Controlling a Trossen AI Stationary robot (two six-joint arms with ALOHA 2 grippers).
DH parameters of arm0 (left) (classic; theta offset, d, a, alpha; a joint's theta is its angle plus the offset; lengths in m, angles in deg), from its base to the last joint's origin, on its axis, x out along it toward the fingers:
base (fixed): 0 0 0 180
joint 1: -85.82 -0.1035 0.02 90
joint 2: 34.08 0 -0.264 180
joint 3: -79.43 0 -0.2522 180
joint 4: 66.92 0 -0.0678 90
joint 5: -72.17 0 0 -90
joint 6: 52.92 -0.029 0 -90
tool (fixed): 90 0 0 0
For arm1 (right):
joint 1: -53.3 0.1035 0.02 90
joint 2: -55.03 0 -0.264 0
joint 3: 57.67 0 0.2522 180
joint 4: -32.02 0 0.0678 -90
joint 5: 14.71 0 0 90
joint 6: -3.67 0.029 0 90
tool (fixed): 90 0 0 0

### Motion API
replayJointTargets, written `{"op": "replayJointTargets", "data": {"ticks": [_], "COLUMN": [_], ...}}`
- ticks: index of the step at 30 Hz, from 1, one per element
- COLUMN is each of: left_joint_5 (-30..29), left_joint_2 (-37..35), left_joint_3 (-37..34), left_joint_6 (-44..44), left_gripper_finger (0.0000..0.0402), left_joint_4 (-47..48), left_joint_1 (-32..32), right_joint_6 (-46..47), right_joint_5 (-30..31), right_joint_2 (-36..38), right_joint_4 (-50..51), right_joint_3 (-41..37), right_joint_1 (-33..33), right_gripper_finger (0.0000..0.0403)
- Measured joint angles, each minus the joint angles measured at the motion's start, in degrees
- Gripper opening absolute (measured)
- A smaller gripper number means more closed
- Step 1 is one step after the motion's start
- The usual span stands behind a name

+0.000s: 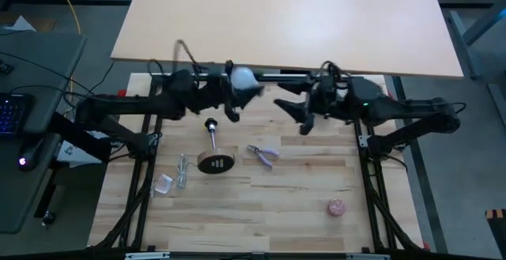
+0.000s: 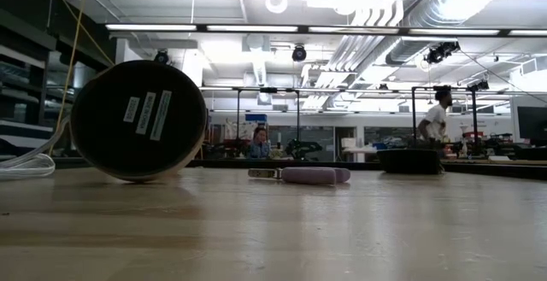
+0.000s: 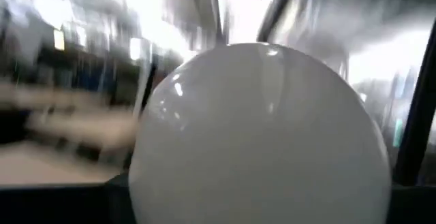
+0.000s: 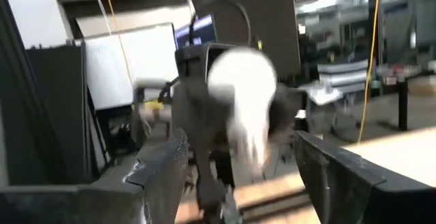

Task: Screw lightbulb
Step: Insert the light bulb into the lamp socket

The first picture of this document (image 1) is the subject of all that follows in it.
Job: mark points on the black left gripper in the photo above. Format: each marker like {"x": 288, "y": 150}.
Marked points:
{"x": 213, "y": 92}

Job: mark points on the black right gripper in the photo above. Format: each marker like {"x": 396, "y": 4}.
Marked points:
{"x": 328, "y": 96}

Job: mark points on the white lightbulb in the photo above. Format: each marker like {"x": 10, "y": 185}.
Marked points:
{"x": 243, "y": 77}

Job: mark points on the wooden base lamp with socket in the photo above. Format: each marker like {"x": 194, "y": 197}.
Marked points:
{"x": 215, "y": 163}

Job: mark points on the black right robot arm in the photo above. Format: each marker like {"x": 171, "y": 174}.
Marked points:
{"x": 411, "y": 108}

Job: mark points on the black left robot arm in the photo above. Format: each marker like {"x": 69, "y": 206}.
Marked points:
{"x": 130, "y": 104}

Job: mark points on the beige desk top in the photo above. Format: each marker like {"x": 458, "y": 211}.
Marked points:
{"x": 276, "y": 23}

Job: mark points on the pink round scrubber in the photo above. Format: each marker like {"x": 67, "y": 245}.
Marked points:
{"x": 336, "y": 208}

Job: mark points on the red clamp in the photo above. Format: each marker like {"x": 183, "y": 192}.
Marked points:
{"x": 121, "y": 92}

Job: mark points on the grey side desk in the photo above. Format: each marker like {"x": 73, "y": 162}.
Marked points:
{"x": 47, "y": 74}

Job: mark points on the black computer mouse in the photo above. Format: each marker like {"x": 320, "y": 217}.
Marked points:
{"x": 31, "y": 155}

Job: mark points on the black round knob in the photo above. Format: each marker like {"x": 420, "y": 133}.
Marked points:
{"x": 48, "y": 219}

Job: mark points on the black keyboard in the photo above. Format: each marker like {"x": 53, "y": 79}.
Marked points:
{"x": 12, "y": 114}

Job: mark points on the white paper sheet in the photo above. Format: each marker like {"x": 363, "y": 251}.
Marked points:
{"x": 21, "y": 25}

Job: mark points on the small black desk device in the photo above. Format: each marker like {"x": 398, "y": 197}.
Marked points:
{"x": 4, "y": 68}

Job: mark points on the black metal table frame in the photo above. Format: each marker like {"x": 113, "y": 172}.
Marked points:
{"x": 280, "y": 78}

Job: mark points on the silver bracket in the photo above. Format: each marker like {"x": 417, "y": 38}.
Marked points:
{"x": 147, "y": 256}
{"x": 367, "y": 257}

